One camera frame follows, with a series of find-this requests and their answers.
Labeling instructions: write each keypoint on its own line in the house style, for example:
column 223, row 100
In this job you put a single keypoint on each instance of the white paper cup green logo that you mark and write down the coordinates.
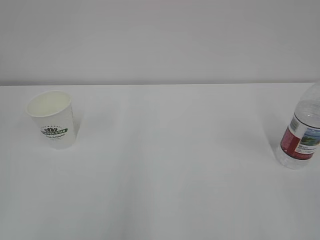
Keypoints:
column 52, row 113

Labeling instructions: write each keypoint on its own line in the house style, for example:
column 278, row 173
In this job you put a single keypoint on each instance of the clear water bottle red label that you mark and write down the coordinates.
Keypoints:
column 301, row 138

